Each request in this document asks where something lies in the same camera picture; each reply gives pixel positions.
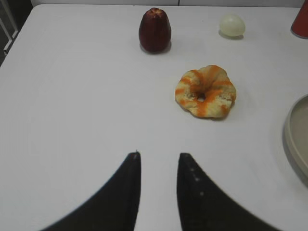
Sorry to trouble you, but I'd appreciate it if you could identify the beige round plate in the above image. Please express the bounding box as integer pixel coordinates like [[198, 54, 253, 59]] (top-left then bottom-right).
[[282, 95, 308, 186]]

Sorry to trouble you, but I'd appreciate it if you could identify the red soda can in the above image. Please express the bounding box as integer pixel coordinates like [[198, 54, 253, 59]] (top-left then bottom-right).
[[291, 1, 308, 39]]

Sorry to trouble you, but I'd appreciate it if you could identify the orange striped bagel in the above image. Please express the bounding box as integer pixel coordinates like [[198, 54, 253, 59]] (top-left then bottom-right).
[[175, 65, 236, 118]]

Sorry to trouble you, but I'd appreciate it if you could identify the white egg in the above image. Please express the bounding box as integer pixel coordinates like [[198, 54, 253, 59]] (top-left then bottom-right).
[[219, 14, 246, 37]]

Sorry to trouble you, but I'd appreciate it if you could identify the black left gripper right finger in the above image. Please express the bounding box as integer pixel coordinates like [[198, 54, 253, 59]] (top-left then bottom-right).
[[177, 153, 274, 231]]

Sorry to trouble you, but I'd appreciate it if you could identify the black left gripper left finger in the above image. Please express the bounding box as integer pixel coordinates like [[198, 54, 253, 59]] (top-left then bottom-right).
[[44, 152, 141, 231]]

